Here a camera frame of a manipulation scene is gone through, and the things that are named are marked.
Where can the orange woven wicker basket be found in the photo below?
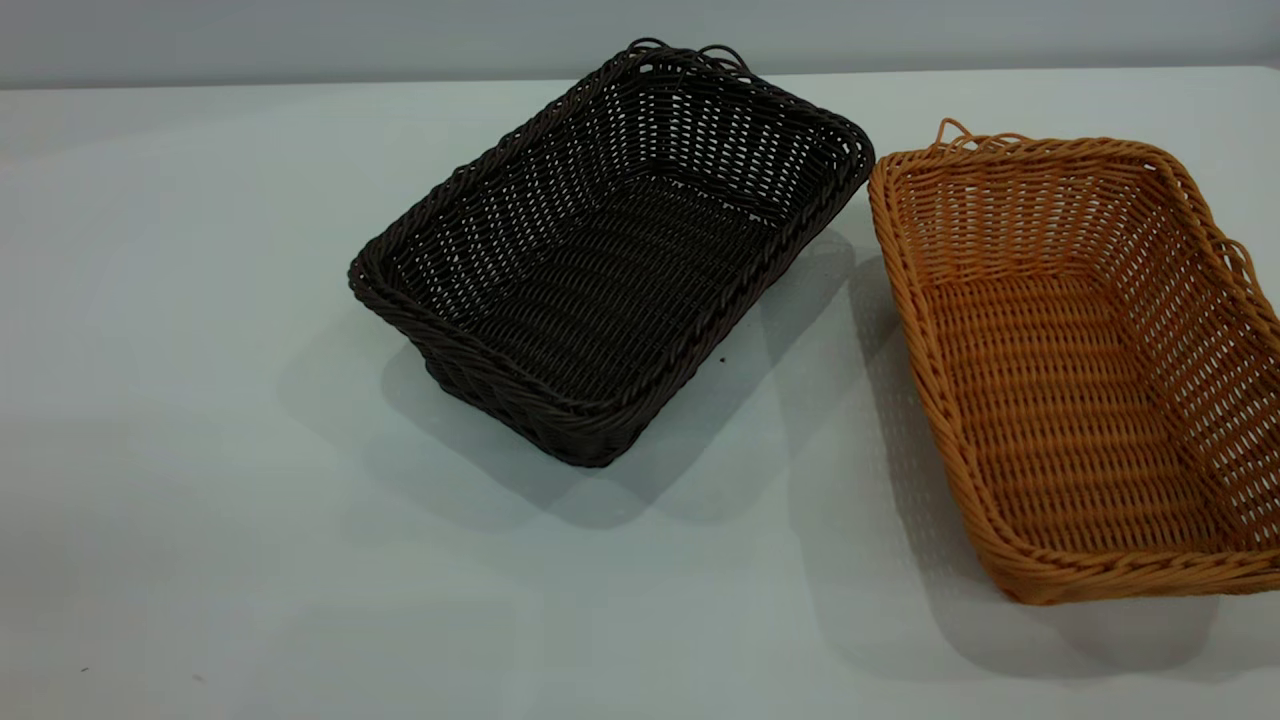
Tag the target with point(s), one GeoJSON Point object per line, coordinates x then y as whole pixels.
{"type": "Point", "coordinates": [1060, 400]}

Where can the black woven wicker basket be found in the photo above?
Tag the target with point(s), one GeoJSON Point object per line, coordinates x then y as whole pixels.
{"type": "Point", "coordinates": [600, 300]}

